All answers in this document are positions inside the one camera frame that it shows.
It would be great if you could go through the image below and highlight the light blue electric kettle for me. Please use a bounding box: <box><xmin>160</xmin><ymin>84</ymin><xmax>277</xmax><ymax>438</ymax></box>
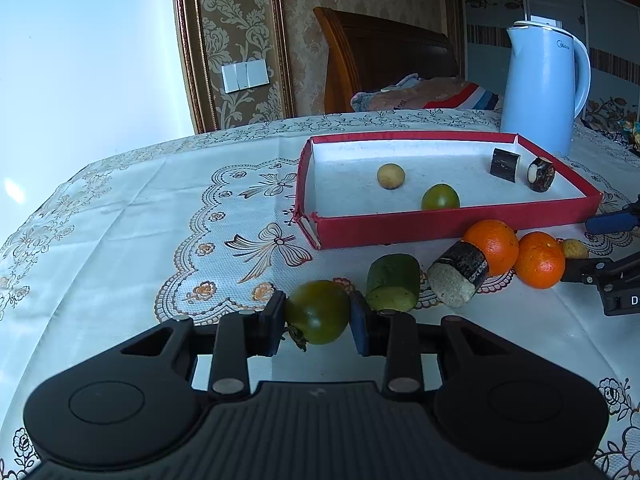
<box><xmin>500</xmin><ymin>20</ymin><xmax>592</xmax><ymax>157</ymax></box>

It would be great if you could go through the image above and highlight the green cucumber piece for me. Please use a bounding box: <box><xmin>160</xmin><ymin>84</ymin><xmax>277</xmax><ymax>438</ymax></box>
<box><xmin>366</xmin><ymin>254</ymin><xmax>422</xmax><ymax>312</ymax></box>

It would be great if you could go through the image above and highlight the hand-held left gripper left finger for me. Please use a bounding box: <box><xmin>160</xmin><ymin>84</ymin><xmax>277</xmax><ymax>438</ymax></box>
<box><xmin>107</xmin><ymin>291</ymin><xmax>287</xmax><ymax>400</ymax></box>

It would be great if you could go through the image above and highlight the striped folded cloth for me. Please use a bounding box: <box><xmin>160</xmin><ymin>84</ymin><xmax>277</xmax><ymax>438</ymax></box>
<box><xmin>350</xmin><ymin>74</ymin><xmax>503</xmax><ymax>112</ymax></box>

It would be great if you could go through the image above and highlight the red cardboard tray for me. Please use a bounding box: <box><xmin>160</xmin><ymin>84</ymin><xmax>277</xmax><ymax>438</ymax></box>
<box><xmin>292</xmin><ymin>131</ymin><xmax>604</xmax><ymax>251</ymax></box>

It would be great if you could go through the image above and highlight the white wall light switch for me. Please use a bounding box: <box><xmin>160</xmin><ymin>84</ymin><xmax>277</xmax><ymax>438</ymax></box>
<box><xmin>221</xmin><ymin>58</ymin><xmax>271</xmax><ymax>94</ymax></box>

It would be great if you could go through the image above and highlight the brown wooden headboard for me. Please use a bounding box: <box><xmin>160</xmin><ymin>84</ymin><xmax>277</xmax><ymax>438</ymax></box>
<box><xmin>313</xmin><ymin>6</ymin><xmax>461</xmax><ymax>115</ymax></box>

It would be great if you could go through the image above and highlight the floral sliding door wardrobe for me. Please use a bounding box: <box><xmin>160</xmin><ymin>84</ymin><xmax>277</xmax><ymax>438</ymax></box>
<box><xmin>457</xmin><ymin>0</ymin><xmax>640</xmax><ymax>126</ymax></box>

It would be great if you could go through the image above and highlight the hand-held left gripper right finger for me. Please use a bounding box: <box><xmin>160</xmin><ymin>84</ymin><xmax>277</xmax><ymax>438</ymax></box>
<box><xmin>350</xmin><ymin>291</ymin><xmax>526</xmax><ymax>401</ymax></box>

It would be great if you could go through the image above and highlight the green tomato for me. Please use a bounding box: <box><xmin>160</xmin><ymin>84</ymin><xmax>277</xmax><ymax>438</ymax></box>
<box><xmin>284</xmin><ymin>280</ymin><xmax>352</xmax><ymax>352</ymax></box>
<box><xmin>421</xmin><ymin>183</ymin><xmax>461</xmax><ymax>212</ymax></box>

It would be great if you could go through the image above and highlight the brown decorative wall moulding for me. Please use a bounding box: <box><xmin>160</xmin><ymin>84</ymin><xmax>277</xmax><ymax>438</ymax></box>
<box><xmin>170</xmin><ymin>0</ymin><xmax>296</xmax><ymax>136</ymax></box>

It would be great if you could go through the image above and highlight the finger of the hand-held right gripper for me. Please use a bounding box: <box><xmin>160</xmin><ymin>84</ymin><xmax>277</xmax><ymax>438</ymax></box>
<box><xmin>559</xmin><ymin>257</ymin><xmax>619</xmax><ymax>287</ymax></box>
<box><xmin>585</xmin><ymin>194</ymin><xmax>640</xmax><ymax>234</ymax></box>

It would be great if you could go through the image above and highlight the small tan round fruit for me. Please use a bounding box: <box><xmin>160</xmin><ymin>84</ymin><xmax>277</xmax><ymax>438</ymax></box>
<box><xmin>377</xmin><ymin>163</ymin><xmax>407</xmax><ymax>191</ymax></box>
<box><xmin>559</xmin><ymin>238</ymin><xmax>590</xmax><ymax>261</ymax></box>

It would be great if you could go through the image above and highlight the orange mandarin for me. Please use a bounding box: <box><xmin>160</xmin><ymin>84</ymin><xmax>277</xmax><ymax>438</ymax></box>
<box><xmin>462</xmin><ymin>219</ymin><xmax>521</xmax><ymax>277</ymax></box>
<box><xmin>513</xmin><ymin>231</ymin><xmax>567</xmax><ymax>290</ymax></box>

